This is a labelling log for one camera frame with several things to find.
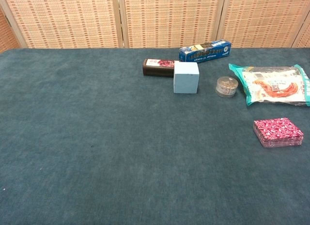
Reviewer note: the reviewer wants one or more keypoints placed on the pink patterned packet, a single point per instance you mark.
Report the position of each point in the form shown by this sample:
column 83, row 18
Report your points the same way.
column 276, row 129

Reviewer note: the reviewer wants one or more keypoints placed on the dark juice bottle red label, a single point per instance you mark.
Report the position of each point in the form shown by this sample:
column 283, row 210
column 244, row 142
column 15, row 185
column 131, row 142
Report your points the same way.
column 157, row 68

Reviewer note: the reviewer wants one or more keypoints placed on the light blue cube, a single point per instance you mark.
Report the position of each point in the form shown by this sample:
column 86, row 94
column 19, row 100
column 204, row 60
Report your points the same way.
column 186, row 78

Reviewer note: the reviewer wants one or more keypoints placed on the teal felt table cloth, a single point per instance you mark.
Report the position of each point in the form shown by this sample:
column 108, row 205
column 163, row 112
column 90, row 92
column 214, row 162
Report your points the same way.
column 97, row 137

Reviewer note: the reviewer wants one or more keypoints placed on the blue cookie box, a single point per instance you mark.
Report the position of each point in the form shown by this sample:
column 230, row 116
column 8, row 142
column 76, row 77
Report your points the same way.
column 206, row 54

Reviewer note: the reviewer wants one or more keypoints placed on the round clear plastic container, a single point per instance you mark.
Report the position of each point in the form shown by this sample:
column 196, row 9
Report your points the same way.
column 226, row 87

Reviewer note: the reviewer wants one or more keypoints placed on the bamboo folding screen panel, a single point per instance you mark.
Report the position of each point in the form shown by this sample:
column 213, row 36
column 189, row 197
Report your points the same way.
column 169, row 19
column 6, row 33
column 304, row 38
column 264, row 16
column 65, row 19

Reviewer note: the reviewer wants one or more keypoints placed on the teal snack bag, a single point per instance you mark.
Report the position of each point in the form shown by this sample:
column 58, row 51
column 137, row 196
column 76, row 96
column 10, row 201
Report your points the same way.
column 271, row 85

